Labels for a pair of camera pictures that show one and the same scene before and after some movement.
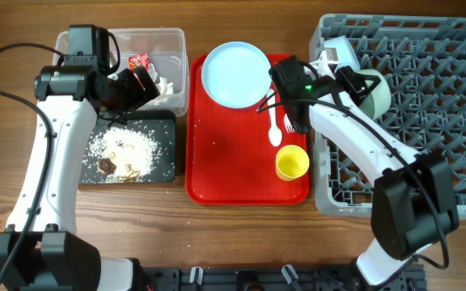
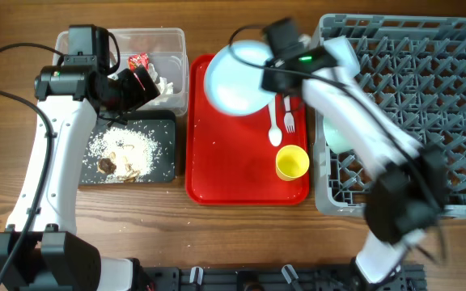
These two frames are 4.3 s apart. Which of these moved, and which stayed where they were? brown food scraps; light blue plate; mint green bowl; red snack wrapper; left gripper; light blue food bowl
Moved: light blue plate; mint green bowl
Stayed: red snack wrapper; brown food scraps; left gripper; light blue food bowl
